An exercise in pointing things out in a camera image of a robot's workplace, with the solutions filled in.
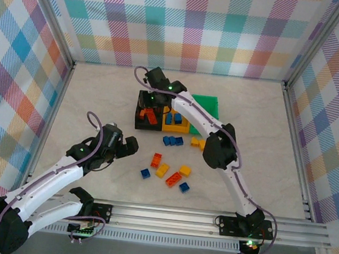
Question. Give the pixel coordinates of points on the small orange lego brick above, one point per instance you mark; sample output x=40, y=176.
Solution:
x=142, y=113

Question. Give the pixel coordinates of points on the long orange lego brick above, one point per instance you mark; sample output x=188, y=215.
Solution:
x=151, y=118
x=173, y=179

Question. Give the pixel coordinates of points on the small blue lego brick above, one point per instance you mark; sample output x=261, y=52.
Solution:
x=145, y=173
x=172, y=140
x=168, y=119
x=184, y=187
x=179, y=141
x=165, y=140

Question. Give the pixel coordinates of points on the long blue lego brick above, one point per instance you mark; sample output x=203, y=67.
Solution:
x=177, y=118

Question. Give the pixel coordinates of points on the tall yellow lego brick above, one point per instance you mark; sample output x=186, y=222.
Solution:
x=201, y=145

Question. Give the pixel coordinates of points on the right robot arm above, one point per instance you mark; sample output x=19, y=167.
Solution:
x=237, y=180

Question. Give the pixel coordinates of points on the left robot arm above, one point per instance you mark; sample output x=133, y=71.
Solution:
x=53, y=175

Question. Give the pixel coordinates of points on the black plastic container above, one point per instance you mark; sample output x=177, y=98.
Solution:
x=146, y=126

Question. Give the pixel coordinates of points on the yellow plastic container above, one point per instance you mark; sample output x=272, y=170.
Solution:
x=175, y=129

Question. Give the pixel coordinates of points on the yellow sloped lego brick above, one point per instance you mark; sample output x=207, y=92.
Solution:
x=194, y=141

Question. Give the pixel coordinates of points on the green plastic container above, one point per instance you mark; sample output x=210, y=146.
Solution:
x=208, y=105

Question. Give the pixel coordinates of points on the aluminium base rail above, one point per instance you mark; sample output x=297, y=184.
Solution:
x=162, y=218

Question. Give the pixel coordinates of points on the aluminium frame post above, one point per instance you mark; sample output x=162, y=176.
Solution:
x=53, y=21
x=317, y=42

